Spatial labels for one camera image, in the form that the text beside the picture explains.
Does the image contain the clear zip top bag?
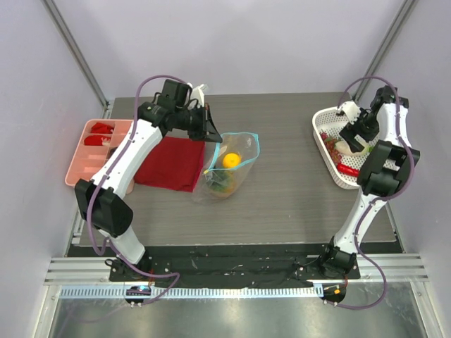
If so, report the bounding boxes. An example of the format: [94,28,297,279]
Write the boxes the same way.
[193,132,260,204]

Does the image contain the white plastic basket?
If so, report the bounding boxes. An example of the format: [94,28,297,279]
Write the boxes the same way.
[312,107,376,189]

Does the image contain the purple cable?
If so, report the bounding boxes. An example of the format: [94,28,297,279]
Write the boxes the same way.
[86,73,187,306]
[336,75,415,309]

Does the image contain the pink compartment tray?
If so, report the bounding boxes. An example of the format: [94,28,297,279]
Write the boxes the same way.
[65,119,132,187]

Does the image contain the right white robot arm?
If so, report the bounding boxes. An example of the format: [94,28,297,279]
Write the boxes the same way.
[317,84,420,278]

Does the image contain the red item in tray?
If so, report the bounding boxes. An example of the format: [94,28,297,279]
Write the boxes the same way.
[84,134,111,146]
[90,122,114,134]

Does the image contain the white toy radish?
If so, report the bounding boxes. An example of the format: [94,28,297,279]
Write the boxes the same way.
[335,140,373,156]

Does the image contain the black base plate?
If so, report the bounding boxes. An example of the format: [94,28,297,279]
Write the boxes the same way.
[109,244,361,289]

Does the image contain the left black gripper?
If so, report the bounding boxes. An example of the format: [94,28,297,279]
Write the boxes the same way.
[175,103,223,143]

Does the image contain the yellow toy lemon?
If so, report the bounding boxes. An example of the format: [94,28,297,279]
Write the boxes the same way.
[222,153,242,169]

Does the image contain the white slotted cable duct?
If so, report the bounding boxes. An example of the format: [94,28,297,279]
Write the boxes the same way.
[59,284,323,299]

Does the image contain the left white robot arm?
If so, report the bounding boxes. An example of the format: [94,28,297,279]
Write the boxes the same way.
[75,75,222,281]

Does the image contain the red toy chili pepper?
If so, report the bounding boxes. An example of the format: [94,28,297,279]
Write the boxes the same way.
[336,163,359,177]

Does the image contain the toy pineapple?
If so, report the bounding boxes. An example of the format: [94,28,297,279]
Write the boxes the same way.
[206,170,235,194]

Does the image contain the red folded cloth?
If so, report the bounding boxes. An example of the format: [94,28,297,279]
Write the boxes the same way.
[134,137,205,193]

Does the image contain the red toy grapes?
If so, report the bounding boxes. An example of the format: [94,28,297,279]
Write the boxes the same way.
[320,132,342,165]

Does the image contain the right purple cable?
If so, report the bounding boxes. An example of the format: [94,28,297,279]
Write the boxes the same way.
[336,75,415,309]

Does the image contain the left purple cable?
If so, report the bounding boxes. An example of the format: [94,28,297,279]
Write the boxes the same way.
[86,73,187,306]

